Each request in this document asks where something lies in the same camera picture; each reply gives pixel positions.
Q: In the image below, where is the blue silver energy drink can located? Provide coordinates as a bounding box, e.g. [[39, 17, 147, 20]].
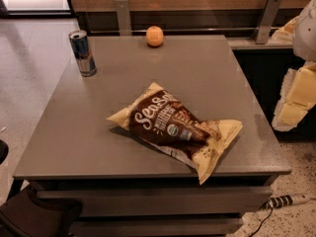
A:
[[69, 30, 97, 77]]

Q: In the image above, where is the brown and yellow chip bag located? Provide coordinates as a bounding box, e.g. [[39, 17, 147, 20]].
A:
[[109, 83, 242, 183]]

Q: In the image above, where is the metal wall bracket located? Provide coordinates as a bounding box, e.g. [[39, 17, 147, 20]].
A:
[[115, 0, 132, 36], [253, 0, 282, 44]]

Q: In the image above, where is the black power cable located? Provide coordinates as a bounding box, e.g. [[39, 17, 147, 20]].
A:
[[247, 206, 275, 237]]

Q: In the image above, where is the left metal wall bracket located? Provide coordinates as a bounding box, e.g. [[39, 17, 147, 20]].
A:
[[115, 0, 132, 36]]

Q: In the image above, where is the grey metal drawer cabinet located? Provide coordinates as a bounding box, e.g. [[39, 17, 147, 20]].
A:
[[14, 36, 291, 237]]

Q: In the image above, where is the white power strip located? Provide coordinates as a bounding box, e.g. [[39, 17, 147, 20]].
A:
[[261, 193, 311, 210]]

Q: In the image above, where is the right metal wall bracket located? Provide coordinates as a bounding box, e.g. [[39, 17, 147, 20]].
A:
[[253, 0, 282, 44]]

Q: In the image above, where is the dark office chair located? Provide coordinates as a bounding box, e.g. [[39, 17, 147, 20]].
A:
[[0, 139, 83, 237]]

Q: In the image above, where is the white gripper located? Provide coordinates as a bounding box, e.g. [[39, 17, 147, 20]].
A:
[[272, 0, 316, 131]]

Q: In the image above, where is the orange fruit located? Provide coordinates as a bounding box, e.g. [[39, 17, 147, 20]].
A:
[[146, 26, 164, 47]]

